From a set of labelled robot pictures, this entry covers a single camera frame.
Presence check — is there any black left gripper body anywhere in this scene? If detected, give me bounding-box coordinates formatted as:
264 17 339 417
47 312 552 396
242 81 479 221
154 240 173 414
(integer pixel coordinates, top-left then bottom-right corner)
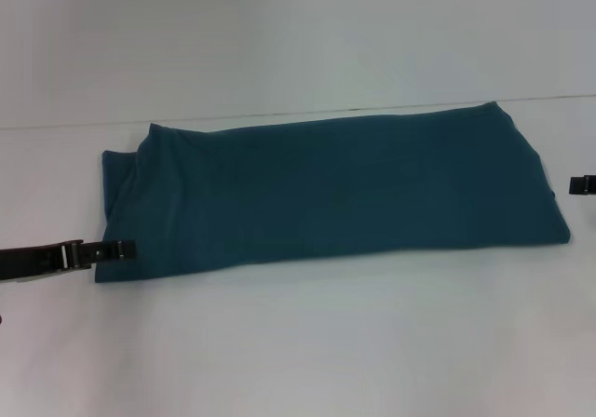
0 238 85 284

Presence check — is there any teal t-shirt with FREE print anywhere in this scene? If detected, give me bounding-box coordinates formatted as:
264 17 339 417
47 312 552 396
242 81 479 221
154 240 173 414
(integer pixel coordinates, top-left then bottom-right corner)
92 101 573 287

